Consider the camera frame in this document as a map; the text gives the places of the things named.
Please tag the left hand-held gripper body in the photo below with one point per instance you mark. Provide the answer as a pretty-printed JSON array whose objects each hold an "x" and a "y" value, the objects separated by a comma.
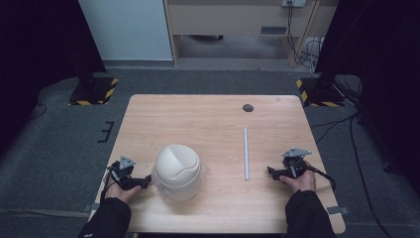
[{"x": 124, "y": 172}]

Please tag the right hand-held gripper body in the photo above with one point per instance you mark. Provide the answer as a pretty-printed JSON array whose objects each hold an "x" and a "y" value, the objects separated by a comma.
[{"x": 294, "y": 163}]

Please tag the white thin tube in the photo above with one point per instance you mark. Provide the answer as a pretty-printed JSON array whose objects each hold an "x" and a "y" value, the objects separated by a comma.
[{"x": 246, "y": 155}]

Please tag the white swing-lid trash can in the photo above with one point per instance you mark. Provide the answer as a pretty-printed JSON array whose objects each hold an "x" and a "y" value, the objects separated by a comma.
[{"x": 177, "y": 168}]

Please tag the person's right hand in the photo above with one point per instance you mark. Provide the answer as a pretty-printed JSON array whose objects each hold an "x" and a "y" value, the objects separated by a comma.
[{"x": 300, "y": 183}]

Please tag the person's left hand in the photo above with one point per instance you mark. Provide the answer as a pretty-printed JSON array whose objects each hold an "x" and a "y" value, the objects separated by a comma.
[{"x": 120, "y": 194}]

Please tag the grey tape strip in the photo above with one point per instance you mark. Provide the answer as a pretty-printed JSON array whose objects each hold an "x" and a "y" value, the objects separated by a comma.
[
  {"x": 89, "y": 207},
  {"x": 338, "y": 210}
]

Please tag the black stand base striped edges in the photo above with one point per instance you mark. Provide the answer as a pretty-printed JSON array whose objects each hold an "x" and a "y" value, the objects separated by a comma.
[
  {"x": 318, "y": 93},
  {"x": 94, "y": 92}
]

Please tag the black curtain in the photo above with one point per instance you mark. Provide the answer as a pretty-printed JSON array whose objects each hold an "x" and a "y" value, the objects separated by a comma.
[
  {"x": 36, "y": 49},
  {"x": 376, "y": 66}
]

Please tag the white cabinet panel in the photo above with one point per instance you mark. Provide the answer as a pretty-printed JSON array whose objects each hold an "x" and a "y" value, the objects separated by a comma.
[{"x": 127, "y": 29}]

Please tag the grey power strip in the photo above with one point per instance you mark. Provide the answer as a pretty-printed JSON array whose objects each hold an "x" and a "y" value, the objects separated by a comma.
[{"x": 293, "y": 2}]

